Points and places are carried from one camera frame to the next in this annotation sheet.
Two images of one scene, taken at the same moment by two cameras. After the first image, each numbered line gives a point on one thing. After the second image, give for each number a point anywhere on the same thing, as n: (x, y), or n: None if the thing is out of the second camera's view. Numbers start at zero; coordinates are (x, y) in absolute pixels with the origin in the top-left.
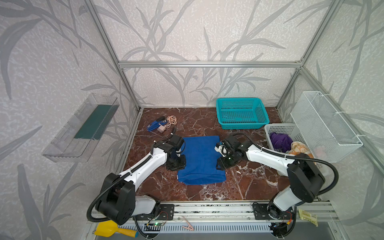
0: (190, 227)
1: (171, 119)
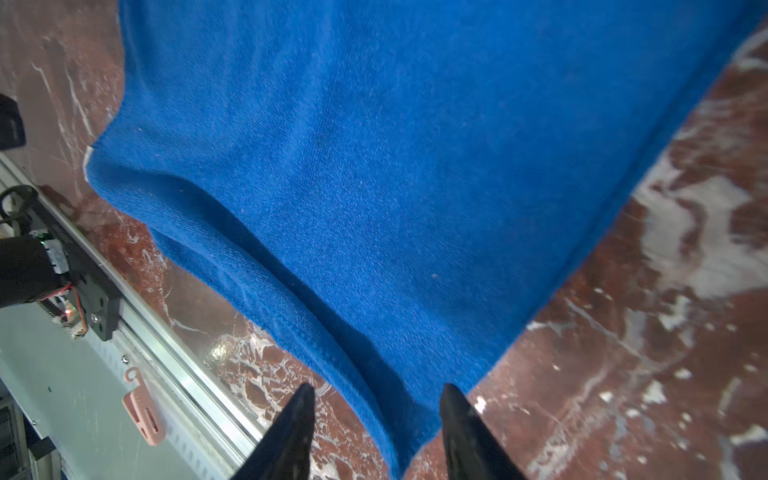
0: (142, 410)
1: None
